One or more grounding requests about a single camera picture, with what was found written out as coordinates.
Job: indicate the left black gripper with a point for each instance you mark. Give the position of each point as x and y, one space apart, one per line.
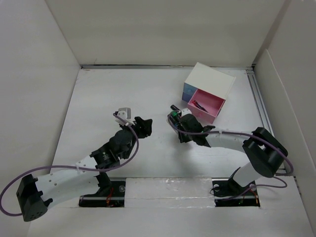
142 127

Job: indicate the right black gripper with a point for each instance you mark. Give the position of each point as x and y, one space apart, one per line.
182 138

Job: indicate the red clear pen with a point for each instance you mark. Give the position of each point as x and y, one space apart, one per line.
195 103

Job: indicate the pink cap black marker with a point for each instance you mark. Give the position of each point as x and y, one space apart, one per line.
174 108

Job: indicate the pink drawer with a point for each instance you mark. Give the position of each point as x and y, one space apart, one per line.
210 102

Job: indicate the white drawer organizer cabinet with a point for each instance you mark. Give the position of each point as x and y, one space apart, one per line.
210 80

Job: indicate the green cap black marker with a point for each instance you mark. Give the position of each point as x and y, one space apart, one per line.
174 116

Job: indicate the black refill pen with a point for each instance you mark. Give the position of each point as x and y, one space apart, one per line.
203 107

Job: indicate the light blue drawer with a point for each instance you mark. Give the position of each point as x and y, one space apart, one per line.
189 89

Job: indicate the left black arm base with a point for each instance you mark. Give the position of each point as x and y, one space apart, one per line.
112 197

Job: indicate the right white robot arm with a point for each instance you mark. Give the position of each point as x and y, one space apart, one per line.
264 152

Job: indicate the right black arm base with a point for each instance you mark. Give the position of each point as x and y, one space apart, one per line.
227 193

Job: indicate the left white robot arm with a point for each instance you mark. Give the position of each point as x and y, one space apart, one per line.
36 195

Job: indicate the lower left purple drawer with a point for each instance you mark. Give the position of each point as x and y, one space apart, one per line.
186 97

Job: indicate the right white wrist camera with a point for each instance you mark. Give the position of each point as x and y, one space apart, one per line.
185 111

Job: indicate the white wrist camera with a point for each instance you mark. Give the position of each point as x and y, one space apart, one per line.
185 111
123 113

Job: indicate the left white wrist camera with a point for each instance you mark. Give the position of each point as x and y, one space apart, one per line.
123 113

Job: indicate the metal rail right edge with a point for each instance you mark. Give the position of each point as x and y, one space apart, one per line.
259 100

